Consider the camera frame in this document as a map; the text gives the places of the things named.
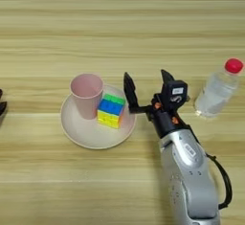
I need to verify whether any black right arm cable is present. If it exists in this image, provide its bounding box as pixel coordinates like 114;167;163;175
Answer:
205;153;234;211

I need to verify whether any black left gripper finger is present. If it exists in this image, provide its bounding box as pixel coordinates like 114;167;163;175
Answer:
0;101;8;117

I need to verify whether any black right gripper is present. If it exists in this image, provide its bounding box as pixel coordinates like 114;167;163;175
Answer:
123;69;189;140

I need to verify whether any clear bottle with red cap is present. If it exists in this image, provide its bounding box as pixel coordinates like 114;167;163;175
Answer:
194;57;244;119

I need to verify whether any pink plastic cup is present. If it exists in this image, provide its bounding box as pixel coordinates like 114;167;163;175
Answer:
70;73;104;121

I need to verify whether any colourful puzzle cube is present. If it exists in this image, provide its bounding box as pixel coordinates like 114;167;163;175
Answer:
97;93;126;129

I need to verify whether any beige round plate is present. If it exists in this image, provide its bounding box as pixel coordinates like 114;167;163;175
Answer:
60;84;137;150

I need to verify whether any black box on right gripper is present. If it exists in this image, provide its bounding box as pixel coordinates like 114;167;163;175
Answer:
161;79;189;111

